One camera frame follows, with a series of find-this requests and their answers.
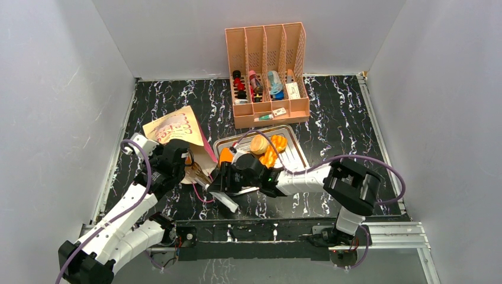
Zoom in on green tube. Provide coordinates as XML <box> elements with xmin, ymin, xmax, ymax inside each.
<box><xmin>254</xmin><ymin>114</ymin><xmax>273</xmax><ymax>122</ymax></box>

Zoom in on white box in organizer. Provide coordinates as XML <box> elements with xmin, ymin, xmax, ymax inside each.
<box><xmin>285</xmin><ymin>82</ymin><xmax>301</xmax><ymax>99</ymax></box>

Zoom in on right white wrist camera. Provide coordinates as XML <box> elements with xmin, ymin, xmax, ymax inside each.
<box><xmin>229</xmin><ymin>147</ymin><xmax>248</xmax><ymax>163</ymax></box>

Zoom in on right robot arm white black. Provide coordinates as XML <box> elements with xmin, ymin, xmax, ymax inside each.
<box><xmin>205</xmin><ymin>154</ymin><xmax>382</xmax><ymax>247</ymax></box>

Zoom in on purple cable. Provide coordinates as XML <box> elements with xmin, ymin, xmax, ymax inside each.
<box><xmin>231</xmin><ymin>130</ymin><xmax>406</xmax><ymax>271</ymax></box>
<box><xmin>54</xmin><ymin>139</ymin><xmax>215</xmax><ymax>284</ymax></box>

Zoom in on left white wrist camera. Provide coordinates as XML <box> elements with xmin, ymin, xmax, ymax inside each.
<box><xmin>121</xmin><ymin>133</ymin><xmax>159</xmax><ymax>160</ymax></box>

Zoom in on black red item in organizer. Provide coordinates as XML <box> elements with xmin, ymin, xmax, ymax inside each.
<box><xmin>232</xmin><ymin>70</ymin><xmax>247</xmax><ymax>100</ymax></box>

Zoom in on small white packet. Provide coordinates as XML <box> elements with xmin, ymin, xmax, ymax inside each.
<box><xmin>272</xmin><ymin>107</ymin><xmax>287</xmax><ymax>117</ymax></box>

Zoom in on pink bottle in organizer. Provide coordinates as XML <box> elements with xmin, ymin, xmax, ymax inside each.
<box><xmin>249</xmin><ymin>70</ymin><xmax>263</xmax><ymax>103</ymax></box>

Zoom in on orange desk file organizer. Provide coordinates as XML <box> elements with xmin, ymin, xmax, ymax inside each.
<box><xmin>225</xmin><ymin>22</ymin><xmax>310</xmax><ymax>129</ymax></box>

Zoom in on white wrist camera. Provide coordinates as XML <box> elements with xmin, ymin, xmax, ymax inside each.
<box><xmin>229</xmin><ymin>147</ymin><xmax>248</xmax><ymax>163</ymax></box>
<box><xmin>121</xmin><ymin>133</ymin><xmax>159</xmax><ymax>160</ymax></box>

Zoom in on orange braided fake bread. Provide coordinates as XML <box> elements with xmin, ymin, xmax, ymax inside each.
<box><xmin>259</xmin><ymin>135</ymin><xmax>288</xmax><ymax>168</ymax></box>

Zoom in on silver metal tray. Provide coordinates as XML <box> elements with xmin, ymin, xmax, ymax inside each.
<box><xmin>213</xmin><ymin>124</ymin><xmax>311</xmax><ymax>195</ymax></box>

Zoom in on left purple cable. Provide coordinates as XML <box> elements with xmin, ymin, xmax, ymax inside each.
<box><xmin>54</xmin><ymin>139</ymin><xmax>215</xmax><ymax>284</ymax></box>

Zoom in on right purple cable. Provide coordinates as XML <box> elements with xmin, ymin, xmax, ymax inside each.
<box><xmin>231</xmin><ymin>130</ymin><xmax>406</xmax><ymax>271</ymax></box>

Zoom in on blue tape dispenser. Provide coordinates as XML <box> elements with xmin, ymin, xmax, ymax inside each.
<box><xmin>267</xmin><ymin>70</ymin><xmax>284</xmax><ymax>101</ymax></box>

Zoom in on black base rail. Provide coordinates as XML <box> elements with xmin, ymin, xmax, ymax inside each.
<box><xmin>177</xmin><ymin>218</ymin><xmax>335</xmax><ymax>261</ymax></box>

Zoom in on metal tongs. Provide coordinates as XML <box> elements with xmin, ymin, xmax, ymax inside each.
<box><xmin>211</xmin><ymin>192</ymin><xmax>239</xmax><ymax>213</ymax></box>

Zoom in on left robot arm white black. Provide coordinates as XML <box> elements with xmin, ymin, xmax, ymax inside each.
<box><xmin>56</xmin><ymin>134</ymin><xmax>194</xmax><ymax>283</ymax></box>

